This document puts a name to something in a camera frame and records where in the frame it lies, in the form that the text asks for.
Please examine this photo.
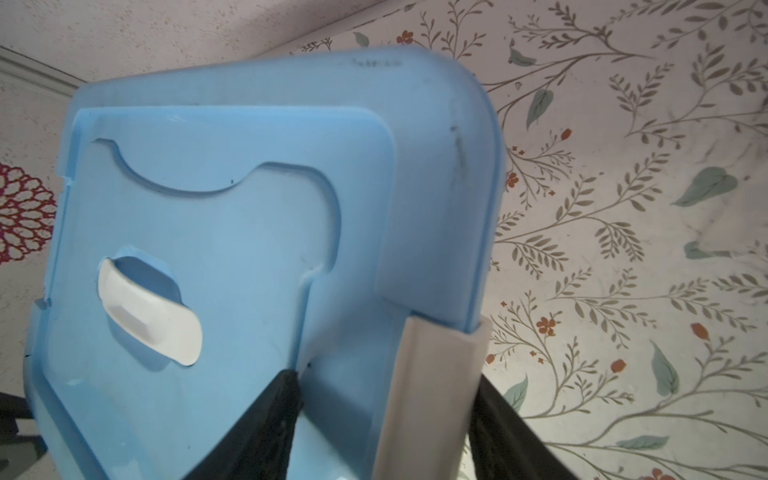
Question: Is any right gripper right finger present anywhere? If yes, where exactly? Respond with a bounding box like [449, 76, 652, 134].
[468, 377, 576, 480]

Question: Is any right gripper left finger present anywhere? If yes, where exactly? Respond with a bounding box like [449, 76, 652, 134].
[186, 370, 303, 480]

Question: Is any white plastic storage bin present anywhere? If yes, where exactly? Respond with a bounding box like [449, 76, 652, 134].
[372, 316, 492, 479]

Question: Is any blue plastic bin lid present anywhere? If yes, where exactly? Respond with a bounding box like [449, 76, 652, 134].
[24, 47, 504, 479]

